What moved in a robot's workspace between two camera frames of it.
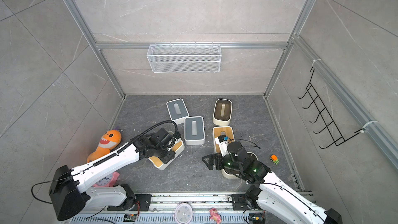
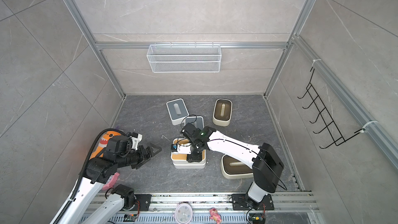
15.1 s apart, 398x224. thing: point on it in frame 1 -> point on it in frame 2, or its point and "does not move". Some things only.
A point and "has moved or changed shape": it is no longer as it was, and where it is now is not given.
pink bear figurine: (215, 215) does not move
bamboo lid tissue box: (225, 130) has moved or changed shape
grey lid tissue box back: (178, 110) does not move
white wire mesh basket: (199, 58) does not move
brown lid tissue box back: (223, 110) does not move
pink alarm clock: (108, 181) does not move
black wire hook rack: (323, 113) does not move
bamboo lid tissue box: (156, 163) -> (180, 162)
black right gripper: (213, 156) -> (191, 157)
